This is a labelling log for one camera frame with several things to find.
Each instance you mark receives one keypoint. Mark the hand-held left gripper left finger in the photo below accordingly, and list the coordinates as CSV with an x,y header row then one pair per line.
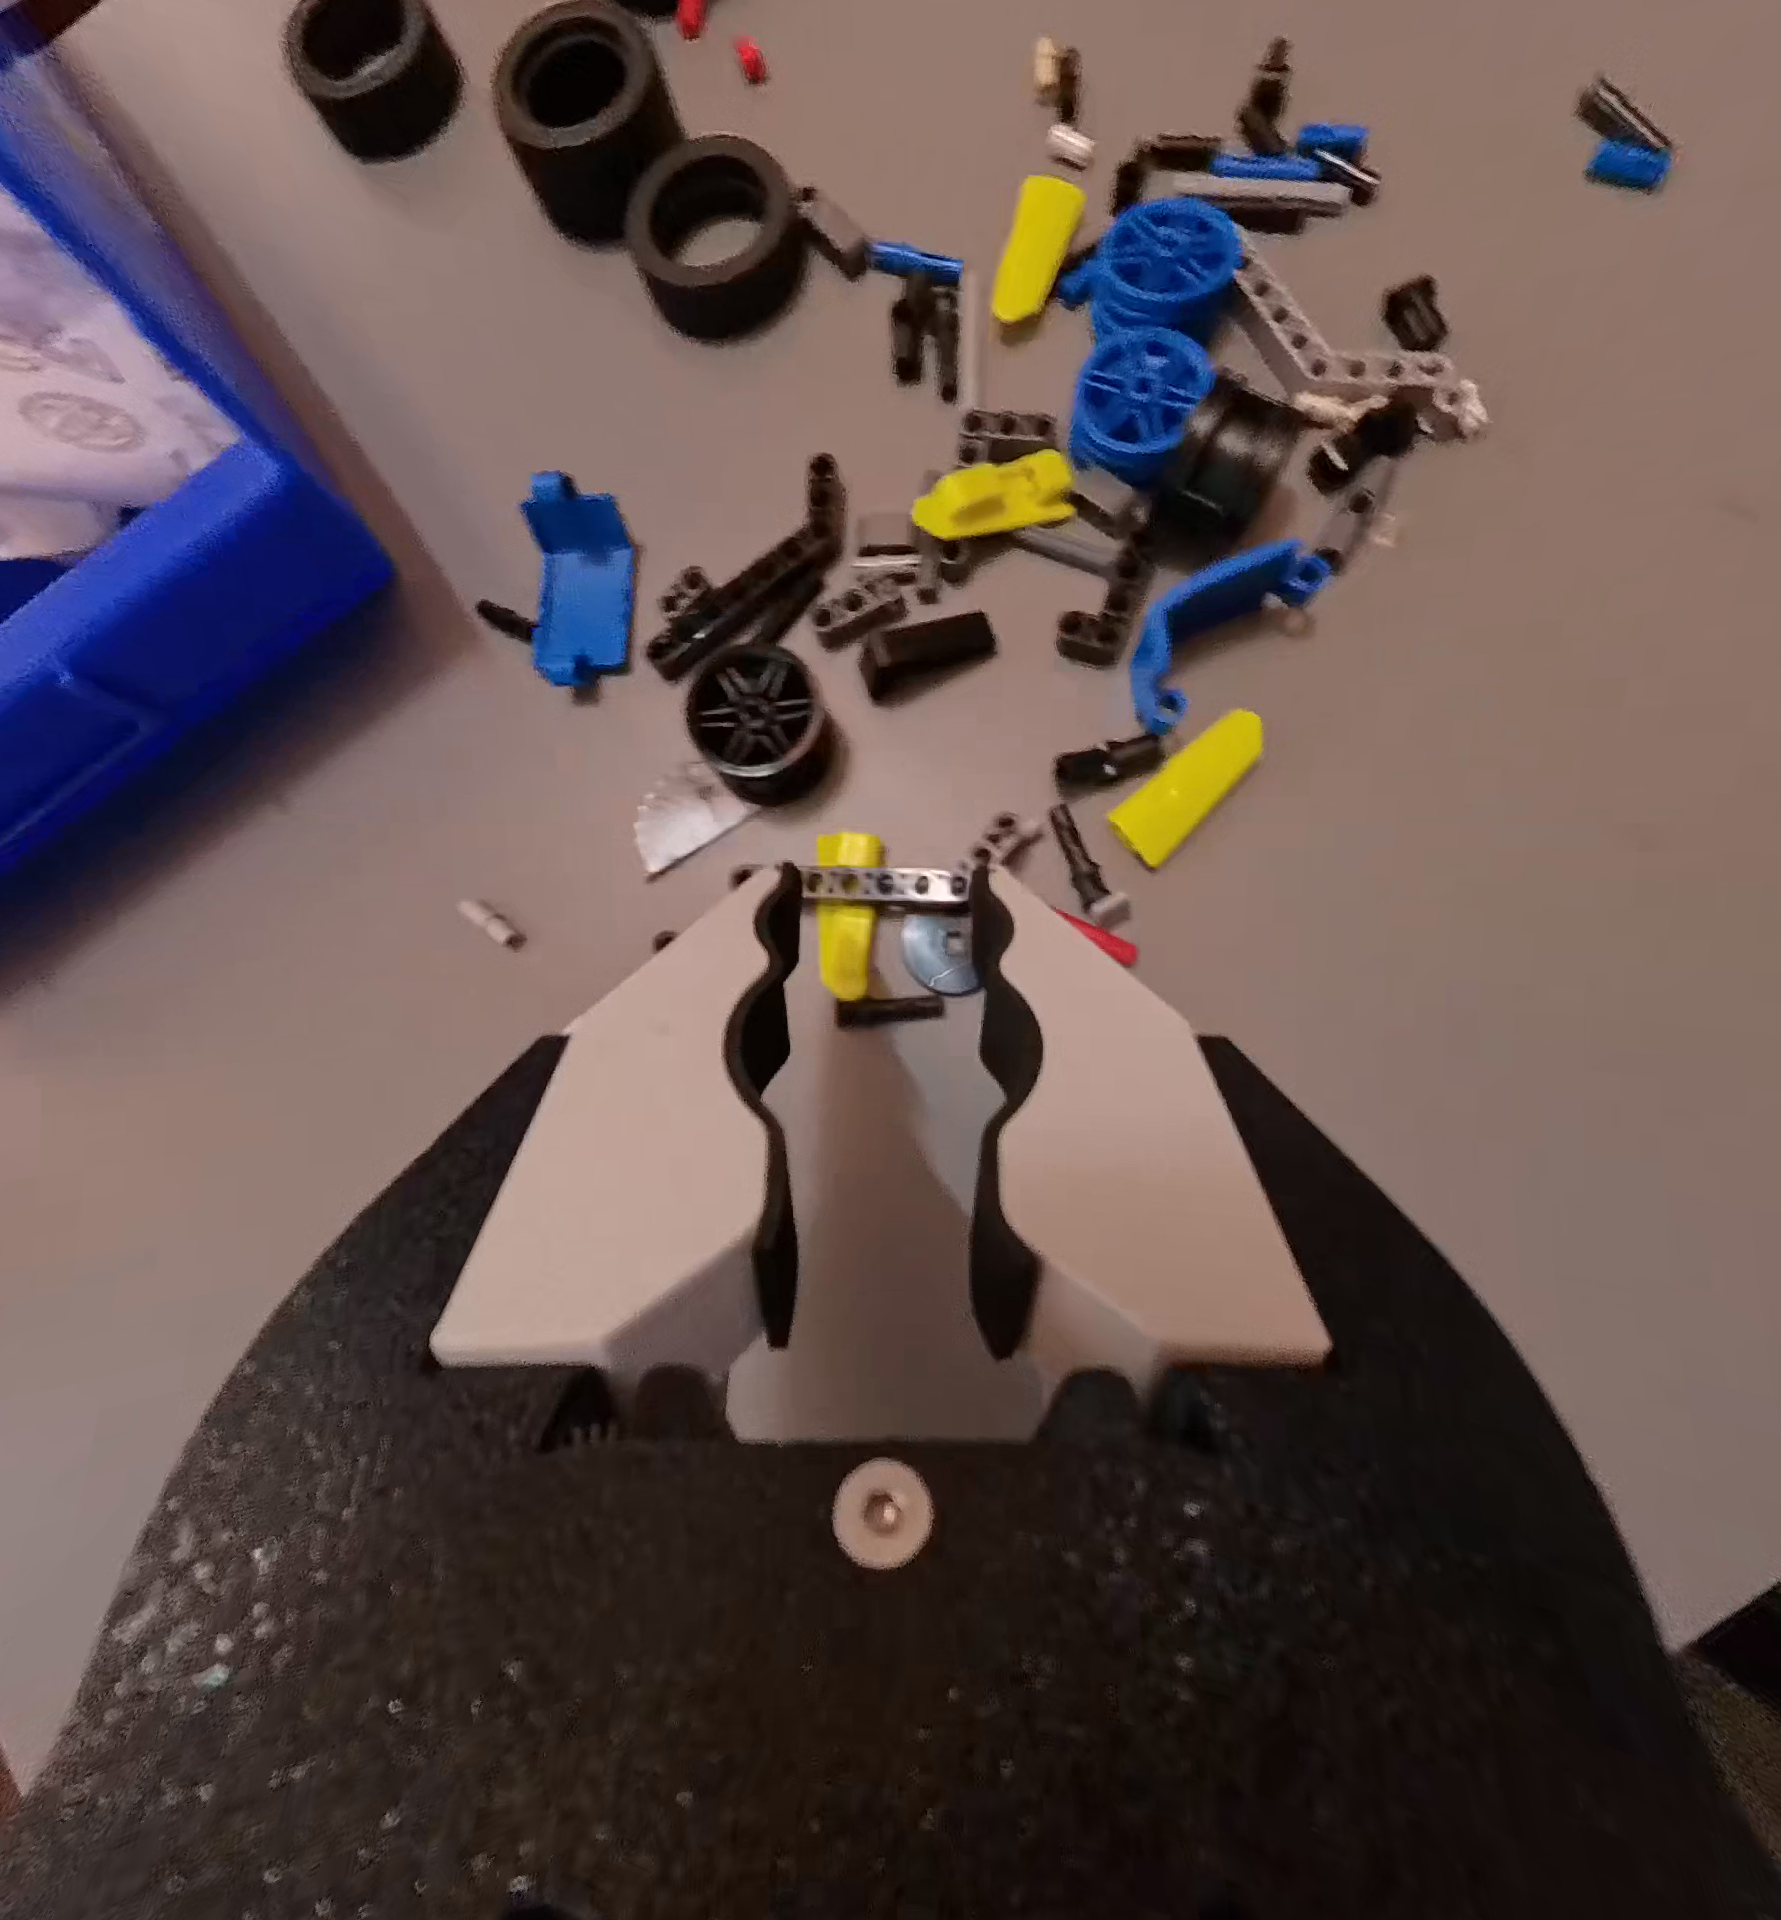
x,y
607,1203

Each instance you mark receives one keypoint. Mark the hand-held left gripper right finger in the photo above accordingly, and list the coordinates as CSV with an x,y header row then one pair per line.
x,y
1162,1203

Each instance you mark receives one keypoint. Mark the grey straight perforated beam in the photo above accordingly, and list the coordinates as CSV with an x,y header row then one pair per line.
x,y
889,887

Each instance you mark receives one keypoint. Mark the grey lego pin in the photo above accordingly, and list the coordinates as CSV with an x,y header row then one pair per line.
x,y
491,924

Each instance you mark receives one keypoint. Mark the thin black lego liftarm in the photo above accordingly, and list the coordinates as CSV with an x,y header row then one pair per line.
x,y
889,1009

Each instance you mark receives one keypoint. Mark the grey lego pulley wheel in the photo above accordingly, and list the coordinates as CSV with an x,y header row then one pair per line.
x,y
931,954

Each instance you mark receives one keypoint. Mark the small yellow lego panel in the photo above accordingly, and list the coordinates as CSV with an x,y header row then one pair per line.
x,y
841,946

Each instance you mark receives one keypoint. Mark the yellow lego wedge panel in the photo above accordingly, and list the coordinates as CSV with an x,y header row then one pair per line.
x,y
1188,788
1039,239

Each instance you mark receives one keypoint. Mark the black lego axle connector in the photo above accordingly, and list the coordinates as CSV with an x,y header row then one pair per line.
x,y
1101,763

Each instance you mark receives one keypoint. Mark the black spoked lego wheel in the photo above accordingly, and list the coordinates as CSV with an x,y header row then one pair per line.
x,y
760,722

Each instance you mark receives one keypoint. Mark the black lego pin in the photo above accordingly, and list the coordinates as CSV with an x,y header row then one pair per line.
x,y
1620,107
1351,174
502,615

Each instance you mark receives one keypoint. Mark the black angled lego liftarm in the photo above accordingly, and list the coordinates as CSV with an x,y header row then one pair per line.
x,y
1115,602

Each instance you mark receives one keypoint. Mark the blue curved lego panel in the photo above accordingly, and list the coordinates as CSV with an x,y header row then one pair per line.
x,y
1217,592

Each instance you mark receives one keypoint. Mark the blue flat lego panel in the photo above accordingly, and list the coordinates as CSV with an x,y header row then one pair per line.
x,y
582,584

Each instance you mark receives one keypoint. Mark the small grey lego piece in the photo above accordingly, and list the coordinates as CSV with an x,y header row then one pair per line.
x,y
889,535

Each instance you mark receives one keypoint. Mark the yellow lego fairing piece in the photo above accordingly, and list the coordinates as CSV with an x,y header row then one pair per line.
x,y
990,497

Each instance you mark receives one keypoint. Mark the black lego wheel hub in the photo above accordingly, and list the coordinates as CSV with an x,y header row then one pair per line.
x,y
1251,459

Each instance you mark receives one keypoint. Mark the blue lego wheel hub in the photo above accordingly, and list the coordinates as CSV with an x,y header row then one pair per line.
x,y
1170,255
1142,402

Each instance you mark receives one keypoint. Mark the grey bent lego liftarm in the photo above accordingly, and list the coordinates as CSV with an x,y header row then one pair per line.
x,y
1290,316

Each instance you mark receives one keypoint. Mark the black lego tire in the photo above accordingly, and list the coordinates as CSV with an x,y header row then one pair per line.
x,y
658,287
525,166
312,93

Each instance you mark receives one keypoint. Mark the dark grey lego connector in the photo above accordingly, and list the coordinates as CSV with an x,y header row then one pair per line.
x,y
836,233

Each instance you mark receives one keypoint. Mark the grey lego beam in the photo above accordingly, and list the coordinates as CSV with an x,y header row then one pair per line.
x,y
1251,187

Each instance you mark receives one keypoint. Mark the long blue lego pin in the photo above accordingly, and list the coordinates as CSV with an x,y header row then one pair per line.
x,y
1254,163

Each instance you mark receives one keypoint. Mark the grey ribbed fan-shaped piece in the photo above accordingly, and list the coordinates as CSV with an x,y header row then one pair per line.
x,y
688,825

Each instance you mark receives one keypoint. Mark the long black bent liftarm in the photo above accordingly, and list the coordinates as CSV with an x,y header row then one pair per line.
x,y
742,606

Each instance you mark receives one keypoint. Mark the blue storage bin white label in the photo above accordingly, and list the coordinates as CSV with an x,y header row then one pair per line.
x,y
152,602

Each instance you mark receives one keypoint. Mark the printed clear plastic bag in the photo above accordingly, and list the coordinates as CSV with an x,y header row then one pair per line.
x,y
52,349

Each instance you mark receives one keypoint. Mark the black lego bracket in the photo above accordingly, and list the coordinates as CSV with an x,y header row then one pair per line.
x,y
1371,433

